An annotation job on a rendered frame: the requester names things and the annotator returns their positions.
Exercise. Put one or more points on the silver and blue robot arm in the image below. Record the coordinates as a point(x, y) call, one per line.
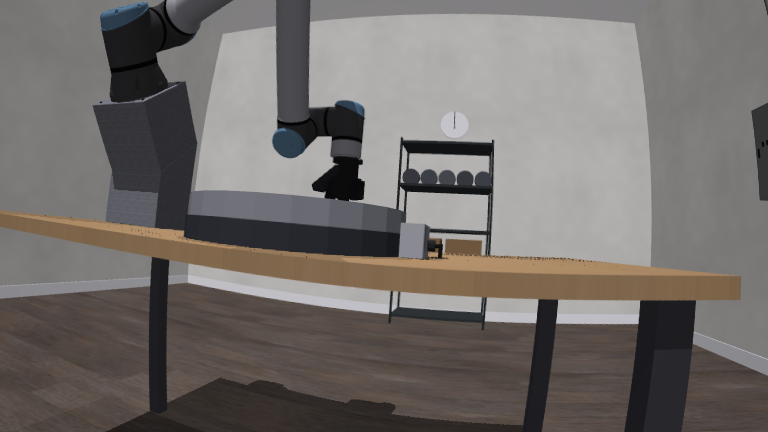
point(131, 36)

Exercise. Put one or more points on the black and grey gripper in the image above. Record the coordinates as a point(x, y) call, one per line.
point(355, 185)

